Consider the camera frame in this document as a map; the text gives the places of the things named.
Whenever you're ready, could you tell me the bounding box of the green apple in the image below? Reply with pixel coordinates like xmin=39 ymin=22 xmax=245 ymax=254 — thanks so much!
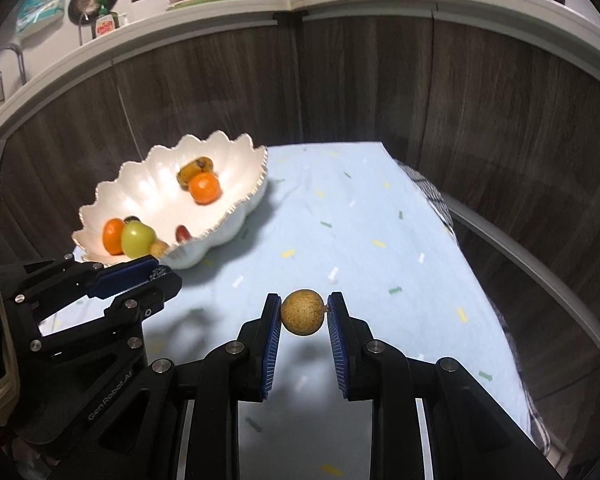
xmin=121 ymin=221 xmax=157 ymax=259

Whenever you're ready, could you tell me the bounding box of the yellow mango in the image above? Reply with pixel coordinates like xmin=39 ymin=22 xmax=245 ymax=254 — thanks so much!
xmin=176 ymin=157 xmax=215 ymax=191

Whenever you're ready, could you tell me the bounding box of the green plastic basin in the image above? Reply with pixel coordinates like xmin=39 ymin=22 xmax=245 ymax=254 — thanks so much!
xmin=167 ymin=0 xmax=248 ymax=11

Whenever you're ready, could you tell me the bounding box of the steel kitchen faucet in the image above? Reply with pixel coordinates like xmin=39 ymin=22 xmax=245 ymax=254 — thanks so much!
xmin=0 ymin=44 xmax=28 ymax=91

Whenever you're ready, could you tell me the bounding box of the kitchen counter with wooden cabinets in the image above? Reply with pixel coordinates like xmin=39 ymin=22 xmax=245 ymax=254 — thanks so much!
xmin=0 ymin=0 xmax=600 ymax=461

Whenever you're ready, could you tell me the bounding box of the white scalloped ceramic bowl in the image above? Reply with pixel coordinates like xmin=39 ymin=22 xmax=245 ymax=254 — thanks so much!
xmin=71 ymin=131 xmax=270 ymax=271

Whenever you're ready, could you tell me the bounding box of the orange tangerine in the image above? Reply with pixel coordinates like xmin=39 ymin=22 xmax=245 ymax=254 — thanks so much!
xmin=102 ymin=218 xmax=128 ymax=256
xmin=188 ymin=172 xmax=223 ymax=206

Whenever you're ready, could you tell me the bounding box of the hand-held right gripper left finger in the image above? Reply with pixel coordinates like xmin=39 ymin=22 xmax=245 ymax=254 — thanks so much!
xmin=130 ymin=292 xmax=283 ymax=480

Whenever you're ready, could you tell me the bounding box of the grey metal rail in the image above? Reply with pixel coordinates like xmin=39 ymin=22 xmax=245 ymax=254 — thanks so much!
xmin=445 ymin=197 xmax=600 ymax=361

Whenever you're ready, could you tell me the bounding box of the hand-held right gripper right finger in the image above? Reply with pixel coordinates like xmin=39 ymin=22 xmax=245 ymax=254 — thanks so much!
xmin=326 ymin=291 xmax=563 ymax=480

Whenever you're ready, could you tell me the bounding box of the teal plastic packet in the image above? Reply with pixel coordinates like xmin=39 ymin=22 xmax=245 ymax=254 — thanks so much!
xmin=15 ymin=0 xmax=69 ymax=36

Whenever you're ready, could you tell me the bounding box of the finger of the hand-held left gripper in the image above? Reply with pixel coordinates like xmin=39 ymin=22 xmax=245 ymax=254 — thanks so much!
xmin=25 ymin=274 xmax=183 ymax=358
xmin=10 ymin=255 xmax=161 ymax=321

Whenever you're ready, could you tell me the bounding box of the green dish soap bottle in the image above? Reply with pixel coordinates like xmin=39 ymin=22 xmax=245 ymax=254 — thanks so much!
xmin=92 ymin=0 xmax=118 ymax=40

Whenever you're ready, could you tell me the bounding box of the light blue patterned tablecloth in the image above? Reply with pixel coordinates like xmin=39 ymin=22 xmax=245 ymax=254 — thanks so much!
xmin=35 ymin=142 xmax=533 ymax=480

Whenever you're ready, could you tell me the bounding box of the tan longan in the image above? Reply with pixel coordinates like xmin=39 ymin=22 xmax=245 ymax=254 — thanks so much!
xmin=280 ymin=289 xmax=327 ymax=337

